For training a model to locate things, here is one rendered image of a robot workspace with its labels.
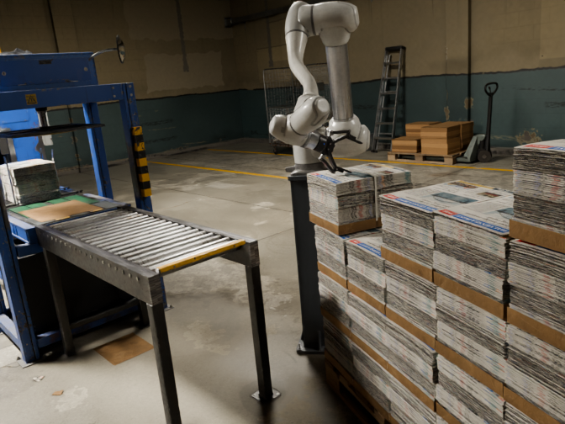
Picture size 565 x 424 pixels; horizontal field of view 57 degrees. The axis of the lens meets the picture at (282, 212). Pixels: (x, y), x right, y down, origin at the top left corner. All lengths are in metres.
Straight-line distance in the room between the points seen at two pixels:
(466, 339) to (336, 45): 1.40
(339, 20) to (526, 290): 1.45
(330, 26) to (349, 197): 0.76
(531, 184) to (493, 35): 7.84
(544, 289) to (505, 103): 7.76
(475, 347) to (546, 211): 0.50
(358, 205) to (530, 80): 6.85
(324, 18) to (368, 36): 8.03
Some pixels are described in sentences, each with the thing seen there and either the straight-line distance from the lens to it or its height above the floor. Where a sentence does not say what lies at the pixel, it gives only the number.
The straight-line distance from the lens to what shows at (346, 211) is 2.17.
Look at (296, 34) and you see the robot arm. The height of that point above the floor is 1.67.
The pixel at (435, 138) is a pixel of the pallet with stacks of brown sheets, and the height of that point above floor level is 0.39.
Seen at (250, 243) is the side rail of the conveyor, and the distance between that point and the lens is 2.31.
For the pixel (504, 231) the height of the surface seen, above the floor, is 1.07.
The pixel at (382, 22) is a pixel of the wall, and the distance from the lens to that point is 10.23.
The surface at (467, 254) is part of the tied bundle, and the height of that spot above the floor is 0.98.
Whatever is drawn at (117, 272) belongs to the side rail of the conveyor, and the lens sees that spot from 2.32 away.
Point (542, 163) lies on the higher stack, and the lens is 1.29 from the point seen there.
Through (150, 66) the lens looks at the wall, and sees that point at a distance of 12.07.
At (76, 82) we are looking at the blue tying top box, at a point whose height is 1.57.
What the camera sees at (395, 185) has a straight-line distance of 2.27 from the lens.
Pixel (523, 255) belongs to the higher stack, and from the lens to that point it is 1.38.
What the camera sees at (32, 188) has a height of 0.90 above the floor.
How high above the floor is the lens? 1.49
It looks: 14 degrees down
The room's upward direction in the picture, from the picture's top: 5 degrees counter-clockwise
